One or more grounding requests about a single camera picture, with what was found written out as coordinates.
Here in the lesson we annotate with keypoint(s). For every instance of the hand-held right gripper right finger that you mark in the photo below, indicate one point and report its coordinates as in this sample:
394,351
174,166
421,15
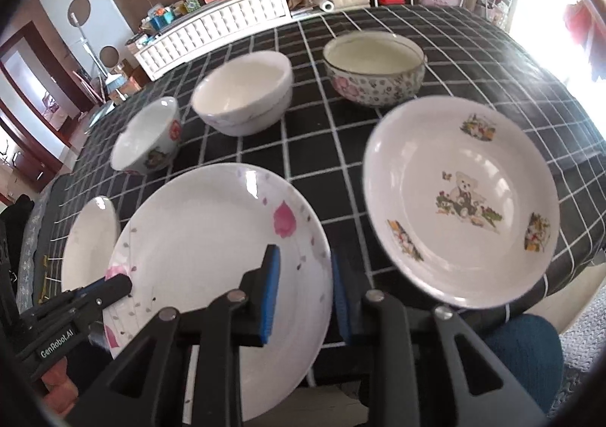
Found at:
342,301

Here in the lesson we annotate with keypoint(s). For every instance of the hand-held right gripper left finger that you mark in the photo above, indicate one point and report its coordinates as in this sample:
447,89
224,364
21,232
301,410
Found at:
269,299

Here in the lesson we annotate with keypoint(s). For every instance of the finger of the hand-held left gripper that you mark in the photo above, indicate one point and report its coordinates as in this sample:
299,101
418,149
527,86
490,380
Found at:
90,287
113,289

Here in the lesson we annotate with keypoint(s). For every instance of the plain white plate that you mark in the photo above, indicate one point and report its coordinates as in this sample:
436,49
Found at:
87,247

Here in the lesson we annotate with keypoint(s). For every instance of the white plate with pink petals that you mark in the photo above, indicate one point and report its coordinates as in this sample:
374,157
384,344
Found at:
203,242

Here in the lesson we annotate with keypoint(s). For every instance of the white plate with bear print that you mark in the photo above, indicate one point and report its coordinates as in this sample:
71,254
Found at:
454,199

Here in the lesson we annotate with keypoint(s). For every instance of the small floral white bowl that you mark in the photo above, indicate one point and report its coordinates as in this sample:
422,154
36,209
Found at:
146,138

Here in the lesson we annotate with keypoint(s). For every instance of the plain white bowl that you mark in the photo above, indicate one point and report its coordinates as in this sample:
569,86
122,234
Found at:
244,93

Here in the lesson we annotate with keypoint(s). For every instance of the large floral patterned bowl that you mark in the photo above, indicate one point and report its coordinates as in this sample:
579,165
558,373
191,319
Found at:
374,72

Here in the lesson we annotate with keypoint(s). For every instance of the person's left hand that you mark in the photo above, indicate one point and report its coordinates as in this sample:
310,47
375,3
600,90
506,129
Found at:
57,377

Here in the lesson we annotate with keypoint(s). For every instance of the black checked tablecloth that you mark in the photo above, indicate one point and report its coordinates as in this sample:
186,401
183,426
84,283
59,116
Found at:
331,143

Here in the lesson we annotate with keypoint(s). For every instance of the person's right leg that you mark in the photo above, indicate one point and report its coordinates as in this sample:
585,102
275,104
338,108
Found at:
521,360

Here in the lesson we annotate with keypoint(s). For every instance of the floor lamp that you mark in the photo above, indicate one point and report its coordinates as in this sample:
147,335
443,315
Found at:
89,53

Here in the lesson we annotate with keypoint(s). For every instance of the grey quilted mat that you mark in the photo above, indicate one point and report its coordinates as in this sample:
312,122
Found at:
577,360

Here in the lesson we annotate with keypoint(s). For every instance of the white tufted cabinet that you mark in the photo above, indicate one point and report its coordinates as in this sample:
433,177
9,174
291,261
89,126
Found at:
213,19

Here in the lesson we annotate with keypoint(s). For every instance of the white paper roll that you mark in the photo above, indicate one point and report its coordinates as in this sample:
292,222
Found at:
323,5

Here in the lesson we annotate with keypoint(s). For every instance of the red hanging cloth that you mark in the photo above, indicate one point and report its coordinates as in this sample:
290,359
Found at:
577,19

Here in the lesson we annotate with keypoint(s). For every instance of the wooden door frame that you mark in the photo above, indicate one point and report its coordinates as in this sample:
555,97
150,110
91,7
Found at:
28,76

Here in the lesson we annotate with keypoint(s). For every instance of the round wall decoration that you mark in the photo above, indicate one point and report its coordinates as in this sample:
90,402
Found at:
78,11
109,56

